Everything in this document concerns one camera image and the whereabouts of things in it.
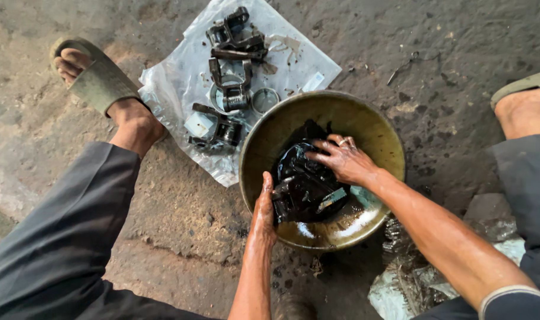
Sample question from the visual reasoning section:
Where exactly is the dark sleeve with pale cuff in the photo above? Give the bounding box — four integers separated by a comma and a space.
478, 284, 540, 320

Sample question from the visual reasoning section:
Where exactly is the person's left foot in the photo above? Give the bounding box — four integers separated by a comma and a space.
53, 48, 167, 159

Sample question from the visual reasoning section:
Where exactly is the black yoke with round hub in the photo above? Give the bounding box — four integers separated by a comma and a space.
188, 103, 244, 150

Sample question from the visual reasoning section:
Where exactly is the person's trouser leg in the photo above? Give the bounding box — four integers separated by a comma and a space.
410, 134, 540, 320
0, 141, 222, 320

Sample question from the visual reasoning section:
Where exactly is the person's right hand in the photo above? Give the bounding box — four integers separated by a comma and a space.
305, 134, 381, 187

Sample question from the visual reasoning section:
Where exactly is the person's right trouser leg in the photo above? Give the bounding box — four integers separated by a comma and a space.
410, 134, 540, 320

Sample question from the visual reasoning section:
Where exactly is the wide metal bearing ring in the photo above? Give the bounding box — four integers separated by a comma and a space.
209, 75, 247, 116

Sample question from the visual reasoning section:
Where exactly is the person's foot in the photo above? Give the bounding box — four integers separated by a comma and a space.
53, 48, 167, 159
494, 87, 540, 141

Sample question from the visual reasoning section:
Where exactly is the oily black metal part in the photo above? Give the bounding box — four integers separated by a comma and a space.
271, 119, 352, 224

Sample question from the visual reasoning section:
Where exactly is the crumpled dirty plastic wrap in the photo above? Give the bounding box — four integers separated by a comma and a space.
368, 193, 526, 320

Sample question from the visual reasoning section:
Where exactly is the person's left hand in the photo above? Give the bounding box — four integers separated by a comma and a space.
250, 171, 280, 248

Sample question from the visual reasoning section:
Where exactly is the greasy round metal basin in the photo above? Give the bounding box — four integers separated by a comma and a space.
238, 90, 406, 252

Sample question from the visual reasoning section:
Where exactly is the clear plastic sheet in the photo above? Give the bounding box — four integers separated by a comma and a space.
138, 0, 343, 188

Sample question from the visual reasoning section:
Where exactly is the brown round metal object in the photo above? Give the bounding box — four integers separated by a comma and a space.
274, 293, 318, 320

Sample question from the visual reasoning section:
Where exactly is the black yoke with shiny barrel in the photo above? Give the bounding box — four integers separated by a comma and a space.
208, 57, 254, 113

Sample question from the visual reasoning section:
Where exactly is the thin bent wire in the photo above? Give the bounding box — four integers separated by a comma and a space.
386, 51, 442, 86

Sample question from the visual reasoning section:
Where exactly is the person's left trouser leg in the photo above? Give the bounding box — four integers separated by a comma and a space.
0, 141, 222, 320

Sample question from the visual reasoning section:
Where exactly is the white paper label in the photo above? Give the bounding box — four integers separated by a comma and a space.
302, 71, 326, 93

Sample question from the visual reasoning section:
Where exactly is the person's right foot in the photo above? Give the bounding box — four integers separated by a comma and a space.
494, 87, 540, 141

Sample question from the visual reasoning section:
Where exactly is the small metal bearing ring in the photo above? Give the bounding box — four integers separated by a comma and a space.
250, 87, 281, 117

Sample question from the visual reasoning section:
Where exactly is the green rubber sandal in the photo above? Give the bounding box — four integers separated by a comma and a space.
490, 67, 540, 111
49, 37, 143, 118

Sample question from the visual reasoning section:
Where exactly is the white square block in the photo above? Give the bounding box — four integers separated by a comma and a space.
184, 111, 215, 139

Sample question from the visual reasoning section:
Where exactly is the dark metal bar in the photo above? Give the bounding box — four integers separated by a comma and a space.
210, 47, 269, 61

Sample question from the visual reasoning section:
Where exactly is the large black metal yoke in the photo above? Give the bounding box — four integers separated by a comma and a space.
206, 6, 267, 50

